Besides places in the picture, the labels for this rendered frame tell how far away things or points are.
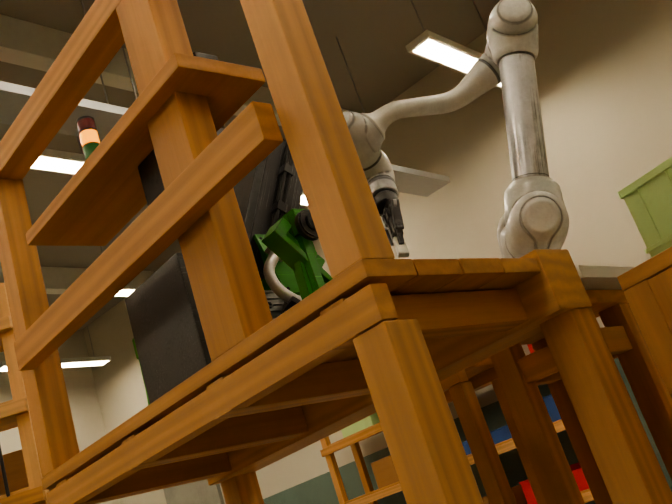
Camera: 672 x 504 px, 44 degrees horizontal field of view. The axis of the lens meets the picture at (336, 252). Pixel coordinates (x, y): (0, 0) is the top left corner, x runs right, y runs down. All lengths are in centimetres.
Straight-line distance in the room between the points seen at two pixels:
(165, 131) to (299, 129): 49
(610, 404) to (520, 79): 97
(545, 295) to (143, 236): 93
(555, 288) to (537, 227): 32
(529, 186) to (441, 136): 647
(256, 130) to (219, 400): 60
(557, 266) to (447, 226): 661
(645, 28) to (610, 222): 170
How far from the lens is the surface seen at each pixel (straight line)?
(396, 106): 249
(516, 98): 243
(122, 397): 1250
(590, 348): 195
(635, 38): 799
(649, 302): 197
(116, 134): 217
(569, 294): 197
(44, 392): 269
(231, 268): 184
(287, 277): 226
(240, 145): 172
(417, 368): 149
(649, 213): 197
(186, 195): 187
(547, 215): 223
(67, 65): 253
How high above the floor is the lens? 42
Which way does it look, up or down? 19 degrees up
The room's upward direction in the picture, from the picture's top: 19 degrees counter-clockwise
